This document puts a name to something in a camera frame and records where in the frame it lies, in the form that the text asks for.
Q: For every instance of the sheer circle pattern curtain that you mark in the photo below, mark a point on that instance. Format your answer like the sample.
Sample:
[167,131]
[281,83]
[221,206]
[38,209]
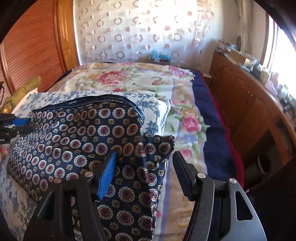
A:
[132,31]

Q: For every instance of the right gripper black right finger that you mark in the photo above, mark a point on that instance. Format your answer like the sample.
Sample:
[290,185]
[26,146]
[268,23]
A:
[222,210]

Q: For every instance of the window with wooden frame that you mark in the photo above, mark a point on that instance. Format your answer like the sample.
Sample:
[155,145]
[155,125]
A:
[280,55]

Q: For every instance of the person's left hand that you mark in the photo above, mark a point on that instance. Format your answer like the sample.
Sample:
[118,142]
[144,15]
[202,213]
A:
[3,151]

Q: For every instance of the floral bed blanket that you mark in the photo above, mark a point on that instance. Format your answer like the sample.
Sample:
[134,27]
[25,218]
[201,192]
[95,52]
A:
[165,95]

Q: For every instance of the navy blue bed cover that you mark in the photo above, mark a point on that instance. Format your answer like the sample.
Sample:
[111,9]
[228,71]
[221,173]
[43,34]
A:
[221,158]

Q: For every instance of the beige side window curtain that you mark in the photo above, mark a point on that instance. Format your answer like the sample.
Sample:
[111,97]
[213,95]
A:
[244,7]

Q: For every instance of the wooden slatted wardrobe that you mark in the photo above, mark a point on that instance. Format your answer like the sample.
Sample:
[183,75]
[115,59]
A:
[40,43]

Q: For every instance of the cardboard box on sideboard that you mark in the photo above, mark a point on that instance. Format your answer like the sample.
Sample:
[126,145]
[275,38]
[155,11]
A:
[239,58]

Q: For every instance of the navy patterned silk garment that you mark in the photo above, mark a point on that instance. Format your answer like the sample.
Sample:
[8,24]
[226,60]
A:
[92,150]

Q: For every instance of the blue white floral quilt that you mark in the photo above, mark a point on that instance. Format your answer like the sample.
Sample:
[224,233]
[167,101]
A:
[92,99]

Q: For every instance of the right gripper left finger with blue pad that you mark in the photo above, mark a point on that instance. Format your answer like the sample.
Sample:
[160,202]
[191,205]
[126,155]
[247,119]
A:
[52,219]

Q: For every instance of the long wooden sideboard cabinet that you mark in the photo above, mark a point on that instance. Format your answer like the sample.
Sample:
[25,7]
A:
[255,118]

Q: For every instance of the teal box by curtain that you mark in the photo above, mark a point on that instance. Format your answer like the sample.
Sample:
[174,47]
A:
[157,57]

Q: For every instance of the olive gold embroidered cushion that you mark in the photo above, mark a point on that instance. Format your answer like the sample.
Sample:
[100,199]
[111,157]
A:
[12,103]

